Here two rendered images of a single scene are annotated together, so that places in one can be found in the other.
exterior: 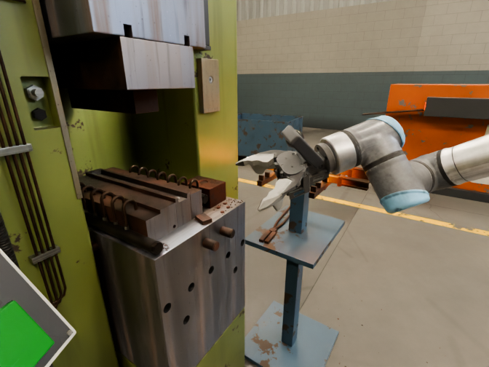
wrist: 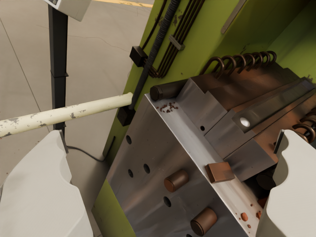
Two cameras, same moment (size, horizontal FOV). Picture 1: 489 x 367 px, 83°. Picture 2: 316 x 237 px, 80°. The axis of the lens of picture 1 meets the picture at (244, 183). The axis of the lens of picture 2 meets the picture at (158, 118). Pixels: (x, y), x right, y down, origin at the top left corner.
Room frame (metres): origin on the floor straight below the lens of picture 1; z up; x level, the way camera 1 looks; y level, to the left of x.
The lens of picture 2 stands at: (0.55, -0.09, 1.17)
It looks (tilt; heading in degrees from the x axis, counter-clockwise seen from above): 45 degrees down; 88
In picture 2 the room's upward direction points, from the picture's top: 32 degrees clockwise
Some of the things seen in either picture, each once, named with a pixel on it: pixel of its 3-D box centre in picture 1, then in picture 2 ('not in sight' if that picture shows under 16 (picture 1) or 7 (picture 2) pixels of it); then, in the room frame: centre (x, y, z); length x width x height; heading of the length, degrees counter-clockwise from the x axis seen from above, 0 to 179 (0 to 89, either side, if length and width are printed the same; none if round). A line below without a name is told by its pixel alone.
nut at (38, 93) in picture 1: (38, 103); not in sight; (0.57, 0.41, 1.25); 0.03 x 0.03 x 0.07; 58
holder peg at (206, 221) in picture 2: (227, 231); (203, 221); (0.71, 0.05, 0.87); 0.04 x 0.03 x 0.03; 58
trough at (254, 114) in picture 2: (132, 183); (285, 98); (0.79, 0.34, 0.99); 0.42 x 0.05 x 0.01; 58
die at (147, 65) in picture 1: (106, 68); not in sight; (0.77, 0.36, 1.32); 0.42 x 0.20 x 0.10; 58
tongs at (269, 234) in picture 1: (288, 212); not in sight; (1.22, -0.22, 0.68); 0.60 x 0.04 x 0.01; 152
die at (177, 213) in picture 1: (127, 196); (265, 100); (0.77, 0.36, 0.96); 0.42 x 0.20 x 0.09; 58
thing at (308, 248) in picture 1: (297, 231); not in sight; (1.06, -0.23, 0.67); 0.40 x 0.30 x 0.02; 146
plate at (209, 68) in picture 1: (209, 86); not in sight; (0.99, 0.12, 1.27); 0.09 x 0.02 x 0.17; 148
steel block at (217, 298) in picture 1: (150, 259); (218, 164); (0.82, 0.33, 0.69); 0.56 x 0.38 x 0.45; 58
